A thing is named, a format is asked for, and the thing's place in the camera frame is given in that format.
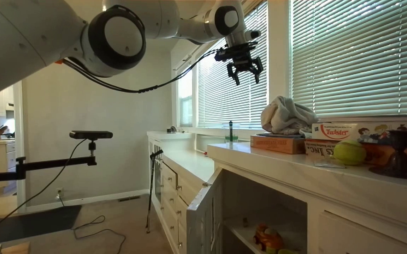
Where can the white lower drawer cabinet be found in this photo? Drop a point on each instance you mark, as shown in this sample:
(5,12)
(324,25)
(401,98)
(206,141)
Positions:
(180,173)

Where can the open white glass cabinet door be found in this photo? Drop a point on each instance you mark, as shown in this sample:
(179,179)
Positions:
(206,217)

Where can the black tripod stand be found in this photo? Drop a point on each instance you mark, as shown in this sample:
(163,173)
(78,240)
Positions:
(153,156)

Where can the green tennis ball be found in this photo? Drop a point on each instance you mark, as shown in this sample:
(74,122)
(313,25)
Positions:
(350,152)

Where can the white patterned towel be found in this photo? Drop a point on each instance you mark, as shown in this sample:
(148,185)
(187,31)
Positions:
(286,117)

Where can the orange toy in cabinet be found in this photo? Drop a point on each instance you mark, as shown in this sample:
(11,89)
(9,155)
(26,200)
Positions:
(269,238)

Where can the wooden box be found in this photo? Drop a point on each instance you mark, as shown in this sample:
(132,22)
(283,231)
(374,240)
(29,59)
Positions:
(278,144)

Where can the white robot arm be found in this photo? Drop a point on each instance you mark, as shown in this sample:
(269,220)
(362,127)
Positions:
(39,32)

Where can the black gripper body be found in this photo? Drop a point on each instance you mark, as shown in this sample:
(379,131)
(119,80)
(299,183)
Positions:
(240,55)

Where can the black floor mat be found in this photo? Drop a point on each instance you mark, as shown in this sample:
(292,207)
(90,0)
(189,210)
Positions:
(39,223)

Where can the white window blinds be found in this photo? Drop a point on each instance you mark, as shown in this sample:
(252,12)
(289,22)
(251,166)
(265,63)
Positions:
(350,56)

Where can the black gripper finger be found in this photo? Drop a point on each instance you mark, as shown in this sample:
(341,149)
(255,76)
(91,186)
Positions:
(232,72)
(256,69)

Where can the dark flower vase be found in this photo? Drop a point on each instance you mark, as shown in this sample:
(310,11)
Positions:
(396,165)

